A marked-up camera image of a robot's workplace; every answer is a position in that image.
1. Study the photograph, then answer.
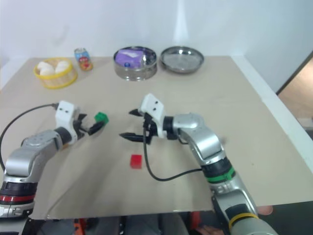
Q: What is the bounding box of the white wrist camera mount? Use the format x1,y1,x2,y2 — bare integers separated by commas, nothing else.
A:
138,93,169,138
55,100,81,143

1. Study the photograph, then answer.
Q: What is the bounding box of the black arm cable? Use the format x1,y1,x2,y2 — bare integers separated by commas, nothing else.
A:
0,103,60,172
142,117,205,182

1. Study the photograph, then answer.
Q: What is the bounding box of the purple packet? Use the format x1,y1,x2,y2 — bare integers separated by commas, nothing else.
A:
115,48,145,68

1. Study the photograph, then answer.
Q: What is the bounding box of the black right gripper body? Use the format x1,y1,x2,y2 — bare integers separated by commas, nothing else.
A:
142,112,159,144

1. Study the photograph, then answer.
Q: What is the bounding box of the red cube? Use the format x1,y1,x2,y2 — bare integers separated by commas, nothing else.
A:
130,154,143,170

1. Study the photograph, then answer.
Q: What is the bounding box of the yellow woven basket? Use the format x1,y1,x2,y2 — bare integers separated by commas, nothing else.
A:
33,57,79,90

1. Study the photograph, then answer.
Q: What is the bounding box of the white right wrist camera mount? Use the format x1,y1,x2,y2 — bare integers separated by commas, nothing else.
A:
138,93,169,138

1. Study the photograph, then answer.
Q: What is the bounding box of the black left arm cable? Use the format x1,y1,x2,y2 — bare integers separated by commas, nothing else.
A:
0,103,60,172

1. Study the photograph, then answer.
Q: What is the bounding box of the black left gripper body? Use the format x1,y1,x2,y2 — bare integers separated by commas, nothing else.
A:
72,113,90,141

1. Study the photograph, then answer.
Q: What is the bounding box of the beige table cover sheet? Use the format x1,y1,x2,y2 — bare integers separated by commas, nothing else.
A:
0,55,313,220

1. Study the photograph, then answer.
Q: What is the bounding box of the pink rounded object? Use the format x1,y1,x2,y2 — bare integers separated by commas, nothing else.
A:
258,205,273,216

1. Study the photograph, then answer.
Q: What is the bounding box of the orange and black object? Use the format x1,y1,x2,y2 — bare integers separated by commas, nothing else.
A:
72,217,90,235

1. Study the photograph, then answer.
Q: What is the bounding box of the printed drink can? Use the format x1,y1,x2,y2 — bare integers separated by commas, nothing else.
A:
74,47,94,72

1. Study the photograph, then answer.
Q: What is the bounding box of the green cube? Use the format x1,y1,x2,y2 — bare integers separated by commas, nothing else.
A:
93,112,110,126

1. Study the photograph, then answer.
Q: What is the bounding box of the round steel container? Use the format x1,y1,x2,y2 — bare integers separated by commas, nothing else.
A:
113,46,158,82

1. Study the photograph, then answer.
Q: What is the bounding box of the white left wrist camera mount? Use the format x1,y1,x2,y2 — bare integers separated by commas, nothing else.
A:
55,100,81,143

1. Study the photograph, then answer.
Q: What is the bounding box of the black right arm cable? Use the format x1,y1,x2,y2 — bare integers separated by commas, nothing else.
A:
142,117,205,182

